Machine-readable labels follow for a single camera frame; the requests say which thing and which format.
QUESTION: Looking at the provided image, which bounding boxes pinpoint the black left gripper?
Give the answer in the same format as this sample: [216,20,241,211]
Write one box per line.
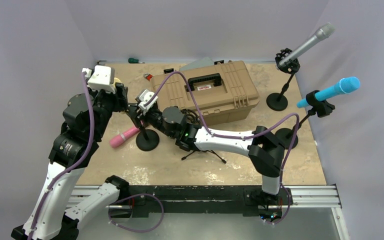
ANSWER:
[85,78,127,139]

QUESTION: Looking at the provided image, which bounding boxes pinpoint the black clip stand for blue microphone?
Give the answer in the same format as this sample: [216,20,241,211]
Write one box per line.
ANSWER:
[275,90,336,149]

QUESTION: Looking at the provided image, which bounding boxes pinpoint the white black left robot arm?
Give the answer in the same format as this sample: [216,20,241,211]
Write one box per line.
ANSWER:
[11,83,130,240]

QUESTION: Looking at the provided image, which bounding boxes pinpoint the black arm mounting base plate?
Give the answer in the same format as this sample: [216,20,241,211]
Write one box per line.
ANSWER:
[107,185,293,220]

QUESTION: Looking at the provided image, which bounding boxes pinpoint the blue microphone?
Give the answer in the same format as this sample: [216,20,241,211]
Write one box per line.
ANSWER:
[296,76,361,108]

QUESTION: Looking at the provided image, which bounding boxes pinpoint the red small tool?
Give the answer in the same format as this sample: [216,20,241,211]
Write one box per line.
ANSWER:
[143,73,153,81]

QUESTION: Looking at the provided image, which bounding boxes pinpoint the silver microphone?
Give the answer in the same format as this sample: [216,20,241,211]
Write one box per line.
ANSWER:
[278,22,335,69]

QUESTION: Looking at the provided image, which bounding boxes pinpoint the green screwdriver handle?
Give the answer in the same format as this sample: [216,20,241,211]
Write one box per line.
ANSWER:
[127,57,145,64]

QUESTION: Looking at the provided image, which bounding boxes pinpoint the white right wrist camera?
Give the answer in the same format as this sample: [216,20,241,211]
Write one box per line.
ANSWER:
[136,89,158,115]

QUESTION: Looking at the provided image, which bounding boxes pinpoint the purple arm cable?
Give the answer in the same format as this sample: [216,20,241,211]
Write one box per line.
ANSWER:
[26,71,164,240]
[145,71,301,226]

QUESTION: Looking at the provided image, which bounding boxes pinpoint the cream yellow microphone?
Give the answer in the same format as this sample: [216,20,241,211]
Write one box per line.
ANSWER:
[114,77,121,84]

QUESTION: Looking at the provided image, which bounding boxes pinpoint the black shock mount round-base stand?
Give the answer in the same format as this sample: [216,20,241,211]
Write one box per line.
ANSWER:
[266,48,301,112]

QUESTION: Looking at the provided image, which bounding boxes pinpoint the black tripod shock mount stand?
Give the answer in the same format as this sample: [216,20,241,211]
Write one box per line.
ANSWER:
[181,109,228,165]

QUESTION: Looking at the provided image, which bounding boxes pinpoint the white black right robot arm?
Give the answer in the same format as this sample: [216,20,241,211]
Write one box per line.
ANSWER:
[126,104,286,204]

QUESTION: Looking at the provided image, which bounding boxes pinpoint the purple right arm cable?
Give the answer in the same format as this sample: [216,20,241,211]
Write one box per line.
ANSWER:
[145,71,301,226]

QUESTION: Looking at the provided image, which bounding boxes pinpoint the black stand for cream microphone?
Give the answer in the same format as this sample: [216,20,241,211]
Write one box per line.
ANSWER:
[125,103,160,152]

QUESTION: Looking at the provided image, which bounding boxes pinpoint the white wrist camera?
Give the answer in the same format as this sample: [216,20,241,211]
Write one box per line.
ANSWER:
[81,65,116,94]
[136,89,158,115]

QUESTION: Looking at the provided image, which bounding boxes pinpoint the pink microphone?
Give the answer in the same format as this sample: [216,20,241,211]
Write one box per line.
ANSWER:
[109,126,140,149]

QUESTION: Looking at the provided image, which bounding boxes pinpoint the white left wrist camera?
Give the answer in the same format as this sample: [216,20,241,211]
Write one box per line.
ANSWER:
[81,65,116,94]

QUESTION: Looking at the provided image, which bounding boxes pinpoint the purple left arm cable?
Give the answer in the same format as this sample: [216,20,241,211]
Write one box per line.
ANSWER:
[26,71,164,240]

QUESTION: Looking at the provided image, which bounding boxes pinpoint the grey flat sheet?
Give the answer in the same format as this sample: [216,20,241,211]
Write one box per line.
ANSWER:
[179,57,214,72]

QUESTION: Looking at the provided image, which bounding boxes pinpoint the tan plastic tool case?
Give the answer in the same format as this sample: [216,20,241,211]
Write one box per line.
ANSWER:
[150,60,260,126]

